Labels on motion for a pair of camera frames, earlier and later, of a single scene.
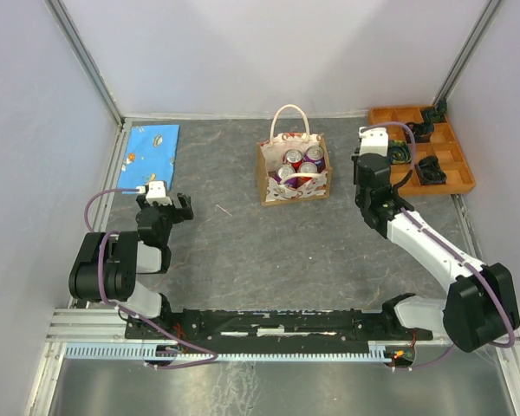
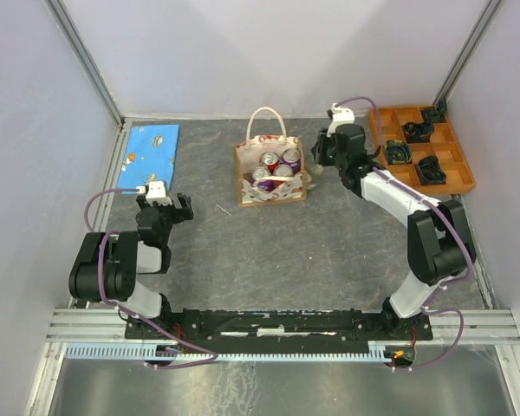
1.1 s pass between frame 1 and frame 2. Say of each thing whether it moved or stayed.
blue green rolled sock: stayed
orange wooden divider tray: stayed
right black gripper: moved
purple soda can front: moved
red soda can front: moved
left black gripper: stayed
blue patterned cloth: stayed
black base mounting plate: stayed
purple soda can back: moved
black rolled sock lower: stayed
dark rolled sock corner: stayed
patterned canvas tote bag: moved
